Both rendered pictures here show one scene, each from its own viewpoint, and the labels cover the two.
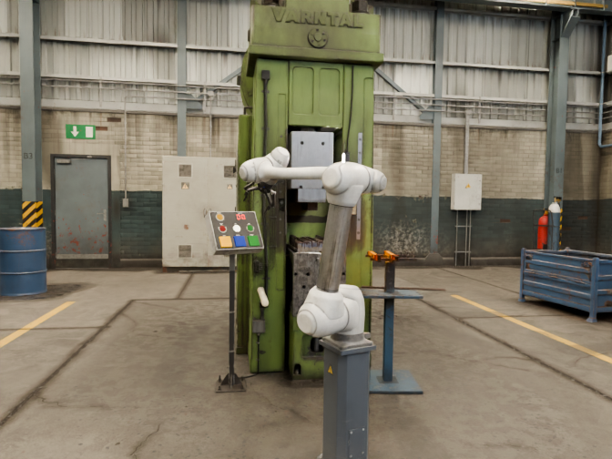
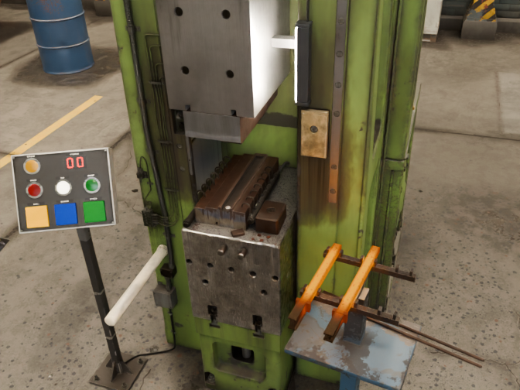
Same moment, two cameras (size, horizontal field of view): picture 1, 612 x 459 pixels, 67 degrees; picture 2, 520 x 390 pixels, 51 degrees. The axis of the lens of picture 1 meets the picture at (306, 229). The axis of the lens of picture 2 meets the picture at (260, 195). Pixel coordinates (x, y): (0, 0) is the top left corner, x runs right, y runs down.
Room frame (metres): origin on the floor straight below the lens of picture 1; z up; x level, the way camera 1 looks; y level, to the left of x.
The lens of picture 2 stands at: (1.91, -0.95, 2.10)
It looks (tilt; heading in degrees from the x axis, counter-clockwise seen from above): 33 degrees down; 29
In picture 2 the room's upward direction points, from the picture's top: 2 degrees counter-clockwise
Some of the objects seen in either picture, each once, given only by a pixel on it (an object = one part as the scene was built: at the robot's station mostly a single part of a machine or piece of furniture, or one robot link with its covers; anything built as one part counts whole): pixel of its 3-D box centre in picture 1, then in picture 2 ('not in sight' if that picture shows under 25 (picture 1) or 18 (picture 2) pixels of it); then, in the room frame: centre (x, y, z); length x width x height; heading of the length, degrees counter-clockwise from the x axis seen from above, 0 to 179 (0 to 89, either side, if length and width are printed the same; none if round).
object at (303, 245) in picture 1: (306, 243); (239, 186); (3.47, 0.00, 0.96); 0.42 x 0.20 x 0.09; 9
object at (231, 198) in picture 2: not in sight; (244, 179); (3.47, -0.03, 0.99); 0.42 x 0.05 x 0.01; 9
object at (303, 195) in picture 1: (307, 196); (234, 102); (3.47, 0.00, 1.32); 0.42 x 0.20 x 0.10; 9
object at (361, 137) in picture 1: (350, 218); (344, 138); (3.68, -0.36, 1.15); 0.44 x 0.26 x 2.30; 9
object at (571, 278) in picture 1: (578, 280); not in sight; (5.68, -3.40, 0.36); 1.20 x 0.80 x 0.72; 14
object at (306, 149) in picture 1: (312, 163); (241, 34); (3.48, -0.05, 1.56); 0.42 x 0.39 x 0.40; 9
